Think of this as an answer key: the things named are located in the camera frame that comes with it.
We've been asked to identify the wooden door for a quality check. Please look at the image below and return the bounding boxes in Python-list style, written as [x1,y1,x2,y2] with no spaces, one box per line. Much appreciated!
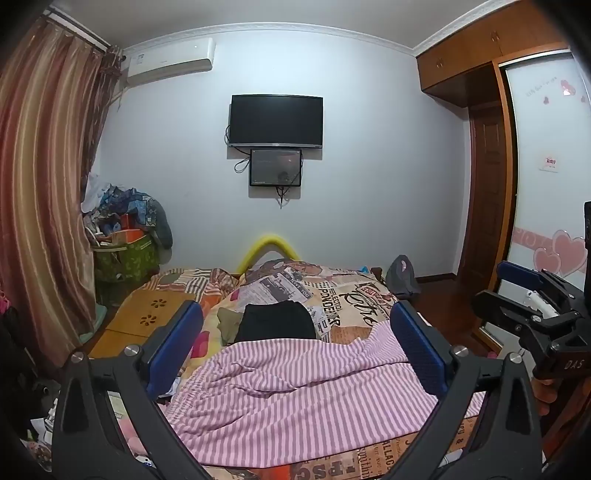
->
[457,104,513,282]

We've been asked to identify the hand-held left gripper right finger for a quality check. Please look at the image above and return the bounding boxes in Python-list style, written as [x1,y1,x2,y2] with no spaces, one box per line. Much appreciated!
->
[385,300,544,480]

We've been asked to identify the striped brown curtain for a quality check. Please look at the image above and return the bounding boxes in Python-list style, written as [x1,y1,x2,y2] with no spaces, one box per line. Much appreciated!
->
[0,14,123,365]

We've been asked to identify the black wall television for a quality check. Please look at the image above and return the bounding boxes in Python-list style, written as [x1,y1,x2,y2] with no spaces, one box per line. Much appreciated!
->
[230,94,324,149]

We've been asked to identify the person's right hand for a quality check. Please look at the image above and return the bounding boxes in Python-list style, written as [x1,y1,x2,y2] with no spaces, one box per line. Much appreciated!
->
[531,376,583,418]

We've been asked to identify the grey bag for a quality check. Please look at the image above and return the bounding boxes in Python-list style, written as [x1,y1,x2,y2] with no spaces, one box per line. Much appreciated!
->
[385,255,422,300]

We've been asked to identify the pile of clothes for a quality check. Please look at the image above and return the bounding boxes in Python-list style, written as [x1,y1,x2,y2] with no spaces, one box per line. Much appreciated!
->
[81,173,174,250]

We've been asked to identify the wooden flower-cutout cabinet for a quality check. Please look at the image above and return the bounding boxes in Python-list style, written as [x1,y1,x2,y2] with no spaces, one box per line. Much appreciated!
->
[88,288,185,361]

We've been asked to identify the pink striped pants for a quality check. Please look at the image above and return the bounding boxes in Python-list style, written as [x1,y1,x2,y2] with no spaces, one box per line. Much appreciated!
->
[164,320,490,467]

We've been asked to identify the curtain rail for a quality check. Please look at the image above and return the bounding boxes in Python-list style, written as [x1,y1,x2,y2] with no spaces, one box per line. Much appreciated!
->
[39,7,125,61]

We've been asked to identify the wooden wardrobe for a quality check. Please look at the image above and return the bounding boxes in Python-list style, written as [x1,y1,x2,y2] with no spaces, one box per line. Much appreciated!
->
[413,0,591,333]

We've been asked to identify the printed blanket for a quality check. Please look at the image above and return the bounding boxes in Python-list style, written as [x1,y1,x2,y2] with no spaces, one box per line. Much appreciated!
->
[134,258,490,480]

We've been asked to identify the small black monitor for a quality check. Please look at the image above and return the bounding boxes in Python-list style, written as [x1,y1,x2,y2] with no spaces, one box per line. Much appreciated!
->
[249,148,303,188]

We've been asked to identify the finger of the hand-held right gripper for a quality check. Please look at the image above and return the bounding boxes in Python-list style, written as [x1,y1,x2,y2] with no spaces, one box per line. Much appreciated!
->
[498,261,585,305]
[471,290,580,342]

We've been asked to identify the white air conditioner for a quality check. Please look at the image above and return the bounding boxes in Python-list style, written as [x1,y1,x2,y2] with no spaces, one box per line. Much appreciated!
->
[124,37,217,86]

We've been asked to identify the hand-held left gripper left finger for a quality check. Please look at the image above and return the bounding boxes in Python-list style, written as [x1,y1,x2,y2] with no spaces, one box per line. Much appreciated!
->
[52,300,218,480]

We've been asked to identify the olive green cloth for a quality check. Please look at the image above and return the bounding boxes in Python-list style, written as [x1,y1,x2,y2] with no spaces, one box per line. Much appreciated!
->
[216,307,243,346]

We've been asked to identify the black folded cloth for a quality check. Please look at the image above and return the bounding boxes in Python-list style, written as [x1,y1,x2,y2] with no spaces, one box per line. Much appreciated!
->
[234,301,318,344]

